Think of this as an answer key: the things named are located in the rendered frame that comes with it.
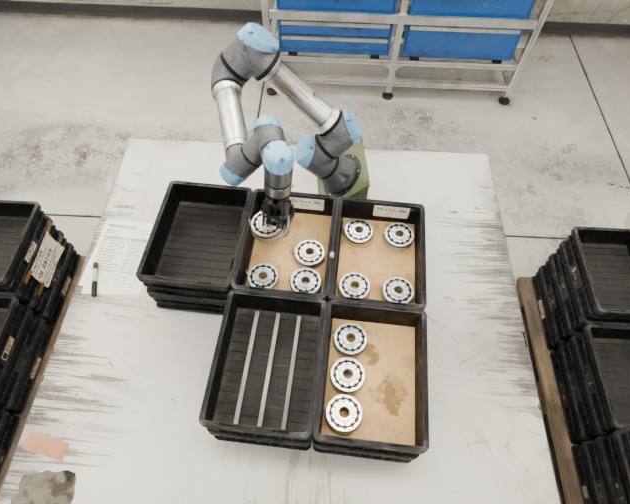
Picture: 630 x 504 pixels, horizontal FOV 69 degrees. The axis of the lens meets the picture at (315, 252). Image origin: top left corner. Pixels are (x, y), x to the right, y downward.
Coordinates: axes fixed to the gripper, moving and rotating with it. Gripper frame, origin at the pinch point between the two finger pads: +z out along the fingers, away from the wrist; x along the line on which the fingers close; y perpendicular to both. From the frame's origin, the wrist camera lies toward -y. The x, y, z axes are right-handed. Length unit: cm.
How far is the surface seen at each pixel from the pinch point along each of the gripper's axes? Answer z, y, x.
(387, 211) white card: 8.1, -18.0, 36.4
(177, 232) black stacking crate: 20.1, -4.6, -36.2
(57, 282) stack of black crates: 82, -6, -104
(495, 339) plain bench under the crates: 24, 18, 78
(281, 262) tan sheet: 16.9, 3.5, 2.2
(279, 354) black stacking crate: 16.8, 35.6, 6.5
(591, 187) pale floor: 86, -121, 180
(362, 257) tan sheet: 14.7, -1.8, 29.6
